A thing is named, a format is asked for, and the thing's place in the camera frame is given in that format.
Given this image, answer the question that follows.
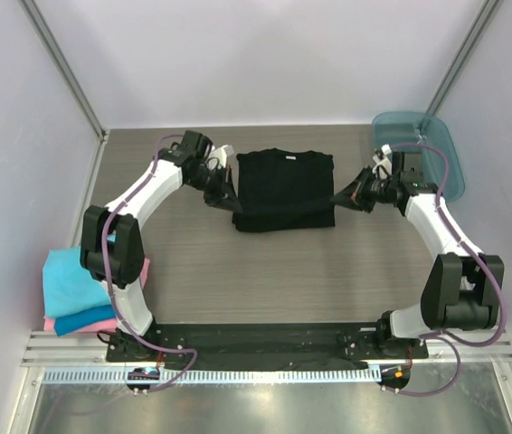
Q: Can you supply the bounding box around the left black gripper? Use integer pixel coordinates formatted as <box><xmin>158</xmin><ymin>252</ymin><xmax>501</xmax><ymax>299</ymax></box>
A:
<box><xmin>185</xmin><ymin>164</ymin><xmax>242</xmax><ymax>213</ymax></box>

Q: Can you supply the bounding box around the dark blue folded shirt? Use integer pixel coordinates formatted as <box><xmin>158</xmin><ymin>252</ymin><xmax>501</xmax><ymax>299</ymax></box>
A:
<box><xmin>53</xmin><ymin>305</ymin><xmax>117</xmax><ymax>336</ymax></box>

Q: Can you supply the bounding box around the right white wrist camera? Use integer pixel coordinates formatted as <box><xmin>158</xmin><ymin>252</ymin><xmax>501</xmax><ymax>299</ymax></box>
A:
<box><xmin>372</xmin><ymin>144</ymin><xmax>393</xmax><ymax>179</ymax></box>

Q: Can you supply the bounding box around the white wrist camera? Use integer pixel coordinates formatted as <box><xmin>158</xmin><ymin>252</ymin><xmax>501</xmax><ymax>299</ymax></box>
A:
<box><xmin>372</xmin><ymin>144</ymin><xmax>393</xmax><ymax>179</ymax></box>
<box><xmin>211</xmin><ymin>145</ymin><xmax>234</xmax><ymax>168</ymax></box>

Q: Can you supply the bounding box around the left frame post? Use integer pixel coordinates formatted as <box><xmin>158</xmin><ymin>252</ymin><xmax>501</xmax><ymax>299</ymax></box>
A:
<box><xmin>18</xmin><ymin>0</ymin><xmax>106</xmax><ymax>142</ymax></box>

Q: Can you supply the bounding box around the pink folded shirt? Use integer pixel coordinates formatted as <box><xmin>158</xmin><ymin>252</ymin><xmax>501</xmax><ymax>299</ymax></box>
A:
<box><xmin>43</xmin><ymin>255</ymin><xmax>152</xmax><ymax>335</ymax></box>

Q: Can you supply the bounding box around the black t shirt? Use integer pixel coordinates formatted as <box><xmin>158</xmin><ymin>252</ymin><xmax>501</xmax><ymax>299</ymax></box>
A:
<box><xmin>232</xmin><ymin>148</ymin><xmax>336</xmax><ymax>233</ymax></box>

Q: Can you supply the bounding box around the right frame post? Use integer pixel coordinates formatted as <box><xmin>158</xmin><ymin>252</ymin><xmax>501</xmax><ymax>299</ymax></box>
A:
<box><xmin>426</xmin><ymin>0</ymin><xmax>503</xmax><ymax>115</ymax></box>

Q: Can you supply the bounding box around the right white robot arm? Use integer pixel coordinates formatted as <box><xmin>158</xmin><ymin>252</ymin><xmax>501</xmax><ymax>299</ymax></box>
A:
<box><xmin>331</xmin><ymin>145</ymin><xmax>507</xmax><ymax>358</ymax></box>

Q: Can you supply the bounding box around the teal plastic bin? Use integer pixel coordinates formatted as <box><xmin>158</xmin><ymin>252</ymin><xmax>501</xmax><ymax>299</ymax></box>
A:
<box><xmin>372</xmin><ymin>111</ymin><xmax>465</xmax><ymax>203</ymax></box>

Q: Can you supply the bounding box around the light blue folded shirt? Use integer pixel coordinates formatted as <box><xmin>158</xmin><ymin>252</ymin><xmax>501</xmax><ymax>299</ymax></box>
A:
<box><xmin>43</xmin><ymin>246</ymin><xmax>110</xmax><ymax>319</ymax></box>

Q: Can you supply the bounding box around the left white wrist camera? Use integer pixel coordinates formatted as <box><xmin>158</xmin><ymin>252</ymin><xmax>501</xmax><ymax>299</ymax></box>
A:
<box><xmin>211</xmin><ymin>145</ymin><xmax>234</xmax><ymax>168</ymax></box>

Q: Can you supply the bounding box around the slotted cable duct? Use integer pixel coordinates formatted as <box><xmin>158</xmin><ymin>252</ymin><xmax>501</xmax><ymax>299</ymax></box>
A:
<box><xmin>43</xmin><ymin>365</ymin><xmax>381</xmax><ymax>386</ymax></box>

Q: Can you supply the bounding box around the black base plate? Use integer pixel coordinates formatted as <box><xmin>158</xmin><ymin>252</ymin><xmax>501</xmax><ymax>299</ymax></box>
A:
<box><xmin>105</xmin><ymin>321</ymin><xmax>430</xmax><ymax>373</ymax></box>

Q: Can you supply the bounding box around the frame post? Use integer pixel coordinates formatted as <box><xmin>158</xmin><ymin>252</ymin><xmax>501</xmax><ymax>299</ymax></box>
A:
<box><xmin>426</xmin><ymin>0</ymin><xmax>503</xmax><ymax>115</ymax></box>
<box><xmin>18</xmin><ymin>0</ymin><xmax>106</xmax><ymax>142</ymax></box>

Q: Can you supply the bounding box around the aluminium extrusion rail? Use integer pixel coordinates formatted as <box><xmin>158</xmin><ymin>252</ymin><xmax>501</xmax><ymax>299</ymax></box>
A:
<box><xmin>21</xmin><ymin>331</ymin><xmax>512</xmax><ymax>367</ymax></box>

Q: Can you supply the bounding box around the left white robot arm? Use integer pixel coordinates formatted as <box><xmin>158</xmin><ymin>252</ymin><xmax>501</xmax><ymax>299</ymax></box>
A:
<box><xmin>80</xmin><ymin>130</ymin><xmax>242</xmax><ymax>362</ymax></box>

